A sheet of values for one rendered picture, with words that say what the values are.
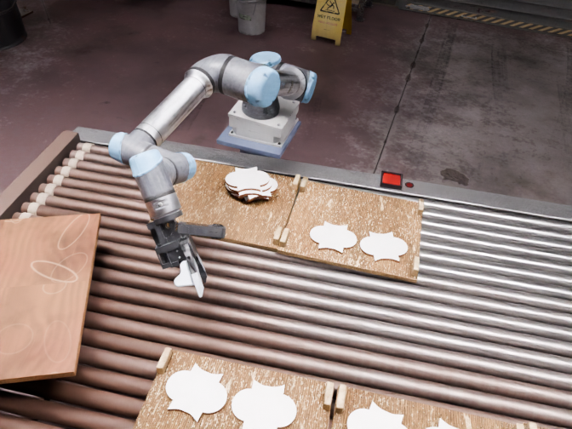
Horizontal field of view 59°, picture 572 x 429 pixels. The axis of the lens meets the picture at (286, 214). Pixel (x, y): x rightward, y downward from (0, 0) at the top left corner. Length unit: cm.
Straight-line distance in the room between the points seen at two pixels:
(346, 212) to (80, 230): 80
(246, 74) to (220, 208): 43
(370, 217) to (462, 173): 202
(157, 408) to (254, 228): 61
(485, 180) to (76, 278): 283
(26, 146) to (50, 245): 241
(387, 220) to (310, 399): 67
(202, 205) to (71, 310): 56
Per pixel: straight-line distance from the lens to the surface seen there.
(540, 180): 380
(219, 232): 121
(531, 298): 161
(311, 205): 166
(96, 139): 206
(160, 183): 120
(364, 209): 168
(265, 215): 162
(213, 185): 174
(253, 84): 149
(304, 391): 124
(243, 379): 125
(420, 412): 127
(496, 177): 369
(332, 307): 142
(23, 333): 130
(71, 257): 142
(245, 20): 517
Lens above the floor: 202
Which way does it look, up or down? 42 degrees down
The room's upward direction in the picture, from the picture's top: 4 degrees clockwise
